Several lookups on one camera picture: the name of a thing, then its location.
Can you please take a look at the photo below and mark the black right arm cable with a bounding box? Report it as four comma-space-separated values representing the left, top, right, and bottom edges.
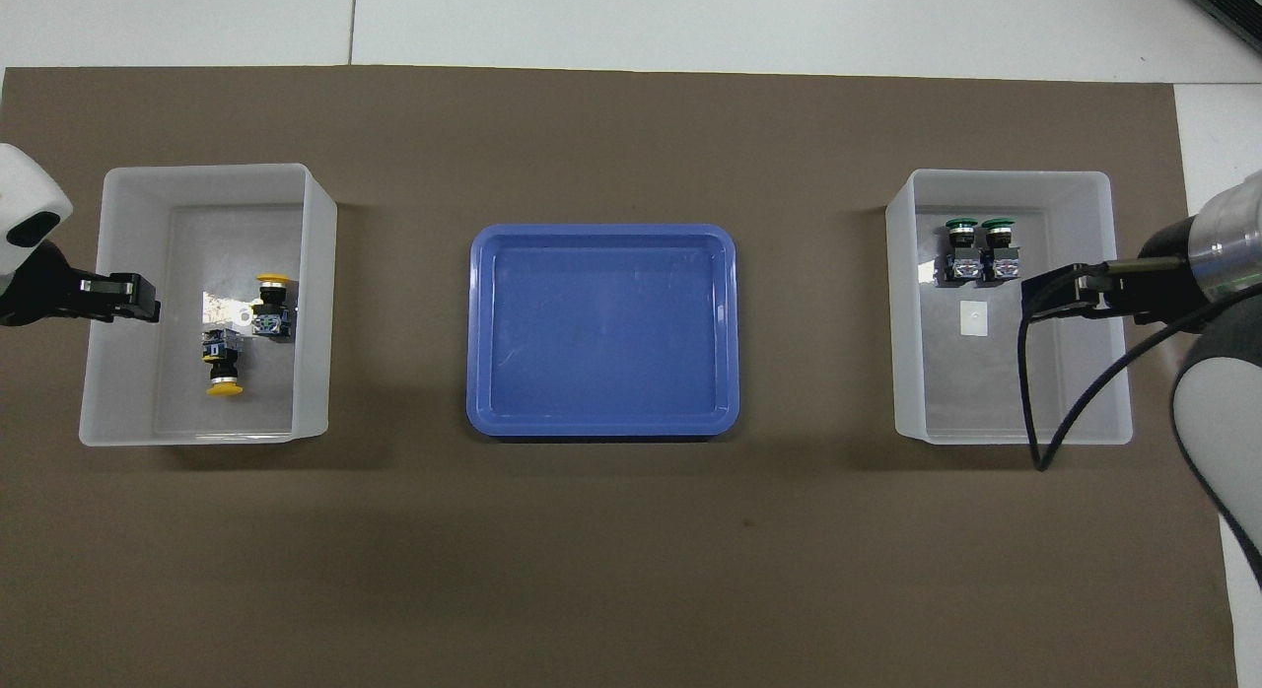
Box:
1018, 257, 1262, 472

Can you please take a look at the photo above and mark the green push button switch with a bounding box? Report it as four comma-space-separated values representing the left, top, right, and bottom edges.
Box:
981, 216, 1021, 283
942, 216, 982, 285

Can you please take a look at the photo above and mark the translucent white plastic box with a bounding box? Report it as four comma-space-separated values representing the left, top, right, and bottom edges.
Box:
884, 169, 1135, 446
79, 163, 338, 447

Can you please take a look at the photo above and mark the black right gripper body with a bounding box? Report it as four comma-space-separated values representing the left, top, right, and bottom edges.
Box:
1114, 215, 1209, 324

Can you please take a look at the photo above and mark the yellow push button switch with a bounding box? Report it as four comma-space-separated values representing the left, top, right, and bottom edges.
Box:
200, 325, 247, 398
249, 272, 296, 341

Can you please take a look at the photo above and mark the dark grey device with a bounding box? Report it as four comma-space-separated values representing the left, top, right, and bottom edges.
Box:
1183, 0, 1262, 58

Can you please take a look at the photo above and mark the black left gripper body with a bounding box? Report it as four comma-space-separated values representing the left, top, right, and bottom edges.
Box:
0, 242, 100, 326

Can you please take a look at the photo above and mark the brown paper table mat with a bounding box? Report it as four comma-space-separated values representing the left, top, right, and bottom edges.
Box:
0, 65, 1238, 688

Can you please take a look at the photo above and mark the blue plastic tray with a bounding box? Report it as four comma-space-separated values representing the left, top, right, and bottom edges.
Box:
465, 223, 740, 440

